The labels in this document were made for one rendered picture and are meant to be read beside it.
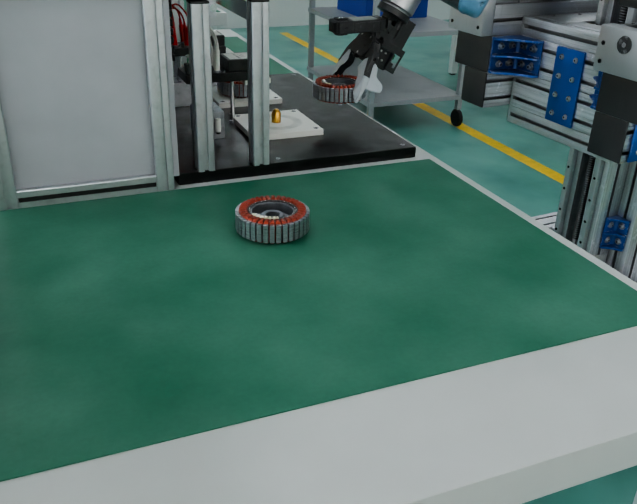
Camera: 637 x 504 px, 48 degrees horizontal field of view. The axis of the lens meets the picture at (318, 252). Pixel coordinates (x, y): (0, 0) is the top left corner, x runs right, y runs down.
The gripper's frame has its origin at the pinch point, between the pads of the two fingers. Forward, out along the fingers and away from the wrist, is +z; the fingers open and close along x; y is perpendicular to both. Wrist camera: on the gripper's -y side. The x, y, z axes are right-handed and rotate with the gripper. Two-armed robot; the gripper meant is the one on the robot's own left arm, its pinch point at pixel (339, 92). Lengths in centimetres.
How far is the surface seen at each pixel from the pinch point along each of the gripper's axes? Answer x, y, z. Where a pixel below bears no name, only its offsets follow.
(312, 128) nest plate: -6.5, -4.8, 8.8
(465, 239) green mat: -55, 1, 9
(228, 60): -3.2, -25.8, 4.9
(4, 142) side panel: -22, -58, 31
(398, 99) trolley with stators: 205, 144, -9
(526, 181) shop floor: 118, 174, -5
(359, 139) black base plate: -12.4, 2.5, 5.9
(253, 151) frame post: -20.3, -20.2, 16.0
